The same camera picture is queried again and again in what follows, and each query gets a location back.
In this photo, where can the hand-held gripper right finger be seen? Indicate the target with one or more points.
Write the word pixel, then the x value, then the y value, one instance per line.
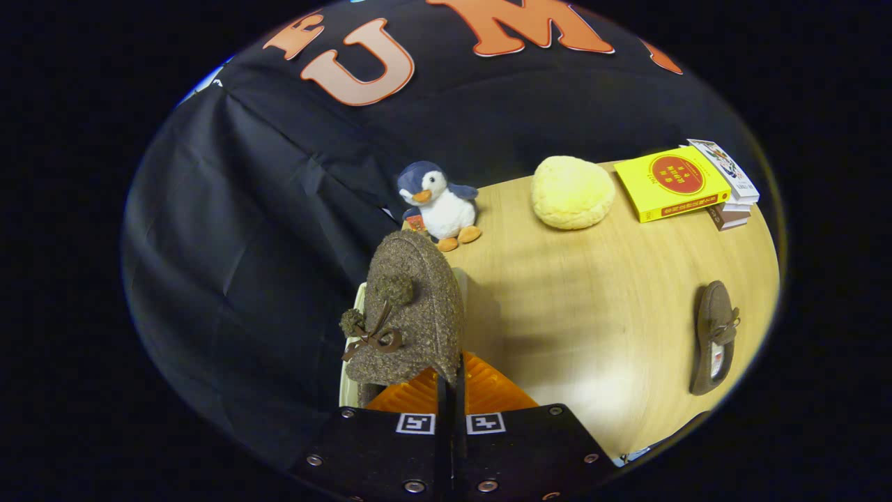
pixel 529 453

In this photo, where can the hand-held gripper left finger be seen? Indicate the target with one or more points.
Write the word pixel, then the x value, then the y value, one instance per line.
pixel 376 453

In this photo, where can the cream fabric storage box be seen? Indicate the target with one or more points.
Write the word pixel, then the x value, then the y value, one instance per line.
pixel 346 383

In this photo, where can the brown fuzzy shoe with bow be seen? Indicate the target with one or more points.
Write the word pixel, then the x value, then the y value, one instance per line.
pixel 712 328
pixel 418 293

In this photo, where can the blue and white penguin plush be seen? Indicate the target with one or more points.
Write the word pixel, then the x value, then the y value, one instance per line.
pixel 446 209

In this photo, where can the yellow bun plush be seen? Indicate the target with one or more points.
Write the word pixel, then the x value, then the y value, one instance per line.
pixel 571 192

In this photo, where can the yellow book with red circle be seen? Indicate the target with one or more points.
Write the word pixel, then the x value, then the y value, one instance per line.
pixel 669 183

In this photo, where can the brown book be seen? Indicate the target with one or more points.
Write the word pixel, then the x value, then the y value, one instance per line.
pixel 728 217

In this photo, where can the white illustrated book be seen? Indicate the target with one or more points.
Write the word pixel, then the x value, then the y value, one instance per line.
pixel 732 171

